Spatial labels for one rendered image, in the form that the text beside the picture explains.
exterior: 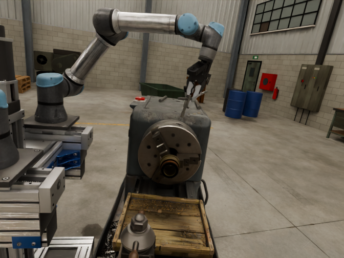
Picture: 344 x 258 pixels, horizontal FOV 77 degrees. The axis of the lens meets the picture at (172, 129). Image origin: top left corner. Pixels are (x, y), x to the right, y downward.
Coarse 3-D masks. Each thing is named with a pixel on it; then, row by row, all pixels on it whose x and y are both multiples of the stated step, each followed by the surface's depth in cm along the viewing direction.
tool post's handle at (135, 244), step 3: (135, 243) 46; (138, 243) 46; (135, 246) 45; (138, 246) 46; (132, 249) 45; (135, 249) 45; (132, 252) 44; (135, 252) 44; (129, 255) 43; (132, 255) 43; (135, 255) 43; (138, 255) 44
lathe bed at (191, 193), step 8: (136, 184) 122; (144, 184) 123; (152, 184) 120; (176, 184) 125; (192, 184) 125; (136, 192) 113; (144, 192) 115; (152, 192) 112; (160, 192) 118; (168, 192) 119; (176, 192) 117; (184, 192) 120; (192, 192) 117; (160, 256) 90; (168, 256) 92; (176, 256) 80
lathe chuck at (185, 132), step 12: (168, 132) 102; (180, 132) 102; (192, 132) 108; (144, 144) 104; (168, 144) 104; (180, 144) 104; (192, 144) 104; (144, 156) 106; (156, 156) 106; (144, 168) 108; (156, 168) 108; (180, 168) 108; (192, 168) 108; (168, 180) 110; (180, 180) 110
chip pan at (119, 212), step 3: (123, 192) 164; (123, 195) 160; (198, 195) 172; (123, 198) 157; (198, 198) 168; (120, 201) 153; (123, 201) 154; (120, 204) 150; (123, 204) 150; (117, 207) 147; (120, 207) 147; (117, 210) 144; (120, 210) 144; (117, 213) 141; (120, 213) 141; (114, 216) 138; (117, 216) 139; (114, 219) 136; (117, 219) 136
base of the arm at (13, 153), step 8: (0, 136) 62; (8, 136) 65; (0, 144) 62; (8, 144) 65; (0, 152) 62; (8, 152) 64; (16, 152) 68; (0, 160) 63; (8, 160) 64; (16, 160) 68; (0, 168) 62
